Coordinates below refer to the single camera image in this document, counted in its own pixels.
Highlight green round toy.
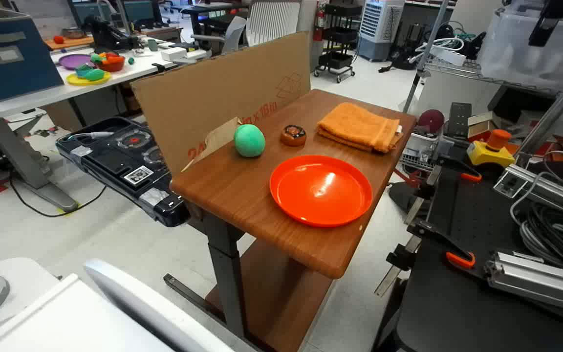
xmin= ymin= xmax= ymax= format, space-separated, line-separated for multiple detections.
xmin=232 ymin=126 xmax=266 ymax=159

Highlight red plastic plate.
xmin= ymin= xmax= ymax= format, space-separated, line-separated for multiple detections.
xmin=268 ymin=155 xmax=373 ymax=228

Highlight yellow plate with green toy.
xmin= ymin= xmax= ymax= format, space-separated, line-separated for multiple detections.
xmin=66 ymin=67 xmax=111 ymax=87

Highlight purple plate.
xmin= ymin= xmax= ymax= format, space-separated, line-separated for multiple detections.
xmin=56 ymin=54 xmax=92 ymax=71

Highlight wooden desk with metal leg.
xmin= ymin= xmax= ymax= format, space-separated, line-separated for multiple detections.
xmin=172 ymin=91 xmax=402 ymax=352

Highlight small round brown tin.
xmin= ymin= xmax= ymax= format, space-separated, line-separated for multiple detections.
xmin=279 ymin=126 xmax=307 ymax=147

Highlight folded orange cloth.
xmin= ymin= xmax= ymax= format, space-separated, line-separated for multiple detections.
xmin=316 ymin=102 xmax=402 ymax=153

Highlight large cardboard sheet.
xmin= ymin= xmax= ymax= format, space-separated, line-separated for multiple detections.
xmin=131 ymin=34 xmax=311 ymax=175

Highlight maroon round object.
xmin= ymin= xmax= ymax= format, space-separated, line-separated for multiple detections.
xmin=416 ymin=110 xmax=443 ymax=134

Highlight black metal cart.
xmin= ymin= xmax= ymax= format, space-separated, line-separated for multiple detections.
xmin=312 ymin=3 xmax=361 ymax=85

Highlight black open equipment case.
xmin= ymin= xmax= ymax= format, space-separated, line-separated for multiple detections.
xmin=56 ymin=118 xmax=189 ymax=228

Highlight white air cooler unit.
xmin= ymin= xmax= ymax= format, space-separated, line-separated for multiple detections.
xmin=355 ymin=0 xmax=404 ymax=61

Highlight red bowl with toys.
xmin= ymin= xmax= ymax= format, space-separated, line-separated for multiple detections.
xmin=90 ymin=52 xmax=125 ymax=73

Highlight yellow and orange tool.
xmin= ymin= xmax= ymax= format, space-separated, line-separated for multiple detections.
xmin=467 ymin=130 xmax=514 ymax=169

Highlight white side table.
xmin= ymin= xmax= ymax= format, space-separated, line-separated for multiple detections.
xmin=0 ymin=44 xmax=185 ymax=214

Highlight translucent plastic bin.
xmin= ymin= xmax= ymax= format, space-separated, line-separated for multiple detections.
xmin=479 ymin=0 xmax=563 ymax=91

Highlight white plastic furniture foreground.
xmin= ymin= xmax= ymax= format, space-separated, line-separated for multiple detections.
xmin=0 ymin=259 xmax=254 ymax=352

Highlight silver aluminium extrusion bar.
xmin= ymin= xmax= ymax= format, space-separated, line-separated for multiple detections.
xmin=486 ymin=253 xmax=563 ymax=310

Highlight blue storage box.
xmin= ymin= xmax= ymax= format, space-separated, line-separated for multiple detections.
xmin=0 ymin=9 xmax=62 ymax=100

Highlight orange handled black clamp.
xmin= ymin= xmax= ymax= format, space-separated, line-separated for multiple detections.
xmin=406 ymin=222 xmax=477 ymax=271

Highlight coiled grey cables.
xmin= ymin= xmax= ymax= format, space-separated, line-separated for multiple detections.
xmin=508 ymin=185 xmax=563 ymax=276

